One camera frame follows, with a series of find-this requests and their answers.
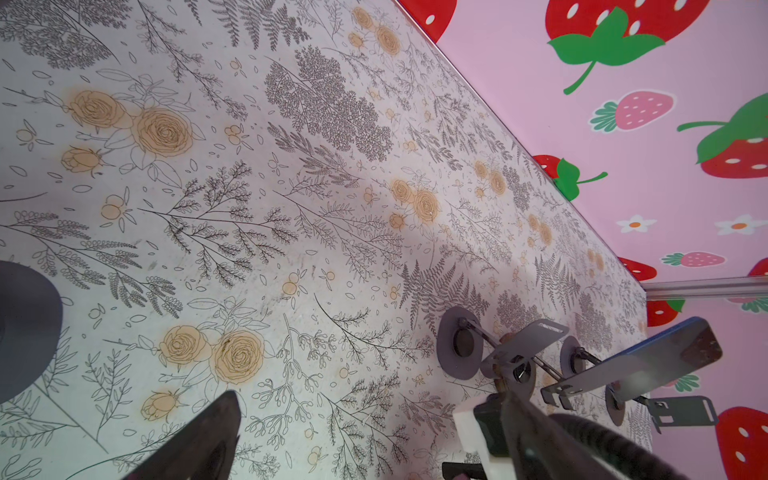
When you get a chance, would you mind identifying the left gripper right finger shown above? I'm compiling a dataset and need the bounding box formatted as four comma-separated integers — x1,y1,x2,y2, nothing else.
479,392,615,479

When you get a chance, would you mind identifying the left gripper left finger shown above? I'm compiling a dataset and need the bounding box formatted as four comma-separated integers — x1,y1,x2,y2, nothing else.
125,390,242,480

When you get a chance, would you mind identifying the grey stand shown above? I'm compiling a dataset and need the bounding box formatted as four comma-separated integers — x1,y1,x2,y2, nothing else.
1,261,63,403
560,336,601,378
435,306,569,380

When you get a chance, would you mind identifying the reflective phone blue edge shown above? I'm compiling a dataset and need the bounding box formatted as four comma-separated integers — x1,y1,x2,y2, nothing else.
539,316,724,412

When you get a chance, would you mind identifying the grey stand under reflective phone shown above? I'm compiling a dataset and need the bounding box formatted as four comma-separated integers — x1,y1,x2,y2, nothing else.
560,336,601,378

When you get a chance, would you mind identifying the dark stand far right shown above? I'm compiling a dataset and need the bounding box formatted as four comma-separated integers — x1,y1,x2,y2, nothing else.
632,395,719,433

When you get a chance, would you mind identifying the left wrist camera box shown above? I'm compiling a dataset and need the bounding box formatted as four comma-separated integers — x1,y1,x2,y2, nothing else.
441,394,518,480

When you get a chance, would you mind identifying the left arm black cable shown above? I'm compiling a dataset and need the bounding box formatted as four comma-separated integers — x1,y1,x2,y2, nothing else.
548,412,691,480

